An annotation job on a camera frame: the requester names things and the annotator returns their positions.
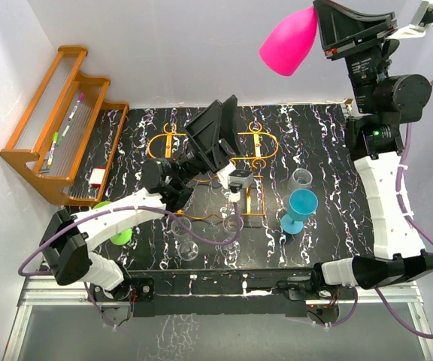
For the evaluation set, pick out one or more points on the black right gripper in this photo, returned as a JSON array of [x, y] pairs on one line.
[[341, 28]]

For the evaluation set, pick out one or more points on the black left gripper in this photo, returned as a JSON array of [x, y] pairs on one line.
[[204, 133]]

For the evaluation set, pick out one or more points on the pink wine glass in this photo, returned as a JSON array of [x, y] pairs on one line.
[[290, 42]]

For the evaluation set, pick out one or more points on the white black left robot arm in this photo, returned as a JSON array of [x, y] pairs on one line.
[[70, 239]]

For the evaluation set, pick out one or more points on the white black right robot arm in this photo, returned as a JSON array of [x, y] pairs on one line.
[[385, 102]]

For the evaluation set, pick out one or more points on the blue wine glass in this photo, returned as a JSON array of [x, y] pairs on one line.
[[302, 205]]

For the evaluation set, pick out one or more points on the clear wine glass left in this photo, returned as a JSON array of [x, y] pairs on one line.
[[187, 249]]

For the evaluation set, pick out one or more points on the clear wine glass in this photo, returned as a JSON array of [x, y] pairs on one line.
[[187, 249], [230, 252]]

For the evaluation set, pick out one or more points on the clear wine glass right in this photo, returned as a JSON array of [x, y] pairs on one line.
[[230, 252]]

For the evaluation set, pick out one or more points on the orange wooden shelf rack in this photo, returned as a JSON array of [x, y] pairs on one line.
[[89, 141]]

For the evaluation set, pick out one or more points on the red white eraser block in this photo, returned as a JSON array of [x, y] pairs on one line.
[[96, 177]]

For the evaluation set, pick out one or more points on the pink capped marker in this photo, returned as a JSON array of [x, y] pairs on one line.
[[73, 111]]

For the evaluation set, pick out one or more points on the green capped marker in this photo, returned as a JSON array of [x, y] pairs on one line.
[[53, 145]]

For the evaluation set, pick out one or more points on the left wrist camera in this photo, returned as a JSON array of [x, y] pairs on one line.
[[234, 180]]

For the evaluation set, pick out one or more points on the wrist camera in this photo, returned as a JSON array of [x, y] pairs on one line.
[[234, 180], [421, 22]]

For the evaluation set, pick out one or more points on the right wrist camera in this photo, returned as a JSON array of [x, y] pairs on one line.
[[421, 22]]

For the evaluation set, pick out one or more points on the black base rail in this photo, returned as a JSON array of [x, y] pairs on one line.
[[284, 291]]

